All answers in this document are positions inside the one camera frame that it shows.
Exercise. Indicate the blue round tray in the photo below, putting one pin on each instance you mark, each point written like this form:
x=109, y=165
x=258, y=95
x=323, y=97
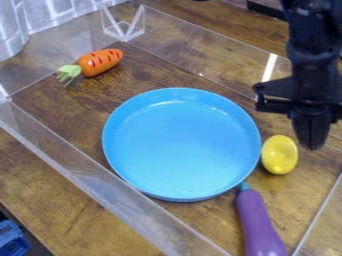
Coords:
x=181, y=144

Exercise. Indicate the blue plastic box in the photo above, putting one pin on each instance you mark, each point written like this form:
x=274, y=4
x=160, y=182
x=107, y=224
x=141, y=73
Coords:
x=13, y=242

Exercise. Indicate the yellow toy lemon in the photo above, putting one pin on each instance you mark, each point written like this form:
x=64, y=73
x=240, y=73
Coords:
x=279, y=155

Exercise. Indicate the orange toy carrot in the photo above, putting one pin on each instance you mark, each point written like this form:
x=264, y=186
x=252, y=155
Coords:
x=91, y=65

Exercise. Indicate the purple toy eggplant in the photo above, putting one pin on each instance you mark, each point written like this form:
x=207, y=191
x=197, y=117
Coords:
x=262, y=241

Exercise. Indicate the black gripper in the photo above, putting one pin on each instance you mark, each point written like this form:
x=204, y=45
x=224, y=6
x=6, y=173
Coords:
x=308, y=94

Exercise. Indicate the white checkered curtain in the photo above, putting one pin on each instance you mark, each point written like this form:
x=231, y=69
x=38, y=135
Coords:
x=24, y=17

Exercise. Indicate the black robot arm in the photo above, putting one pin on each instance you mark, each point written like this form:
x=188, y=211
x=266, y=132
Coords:
x=314, y=26

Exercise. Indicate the clear acrylic enclosure wall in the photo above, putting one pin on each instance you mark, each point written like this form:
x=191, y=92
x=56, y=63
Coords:
x=57, y=186

